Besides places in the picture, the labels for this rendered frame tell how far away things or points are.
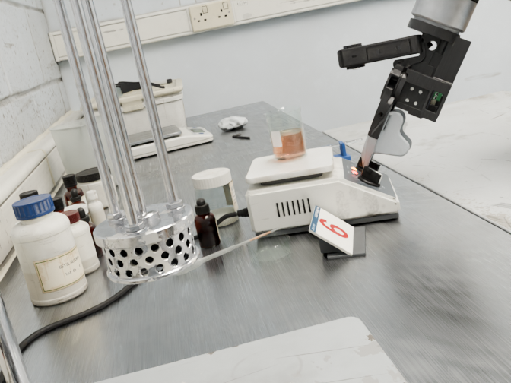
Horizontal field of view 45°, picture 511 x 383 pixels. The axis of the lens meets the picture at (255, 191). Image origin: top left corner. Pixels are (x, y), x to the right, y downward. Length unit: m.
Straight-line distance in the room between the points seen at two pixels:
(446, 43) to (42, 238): 0.57
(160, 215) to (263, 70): 1.87
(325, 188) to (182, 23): 1.45
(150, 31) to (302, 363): 1.77
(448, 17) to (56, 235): 0.56
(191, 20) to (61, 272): 1.51
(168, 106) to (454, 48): 1.15
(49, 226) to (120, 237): 0.39
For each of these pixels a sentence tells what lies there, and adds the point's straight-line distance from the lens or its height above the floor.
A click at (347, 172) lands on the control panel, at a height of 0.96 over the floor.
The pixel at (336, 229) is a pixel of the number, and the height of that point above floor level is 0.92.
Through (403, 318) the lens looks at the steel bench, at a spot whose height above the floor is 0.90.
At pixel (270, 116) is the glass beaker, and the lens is 0.85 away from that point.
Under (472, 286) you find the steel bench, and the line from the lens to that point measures 0.64.
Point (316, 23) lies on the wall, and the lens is 2.31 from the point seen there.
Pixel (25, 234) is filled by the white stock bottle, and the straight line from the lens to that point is 0.78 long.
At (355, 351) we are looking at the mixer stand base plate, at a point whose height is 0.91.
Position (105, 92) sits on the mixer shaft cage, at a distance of 0.38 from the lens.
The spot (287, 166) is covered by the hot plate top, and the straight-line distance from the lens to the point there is 0.83.
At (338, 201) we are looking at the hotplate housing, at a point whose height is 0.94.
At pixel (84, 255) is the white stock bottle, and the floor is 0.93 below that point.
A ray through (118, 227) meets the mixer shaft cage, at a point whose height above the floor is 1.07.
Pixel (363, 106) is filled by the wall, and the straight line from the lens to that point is 2.38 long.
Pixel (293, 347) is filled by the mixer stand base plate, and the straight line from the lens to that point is 0.55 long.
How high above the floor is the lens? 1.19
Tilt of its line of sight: 15 degrees down
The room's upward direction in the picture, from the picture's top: 11 degrees counter-clockwise
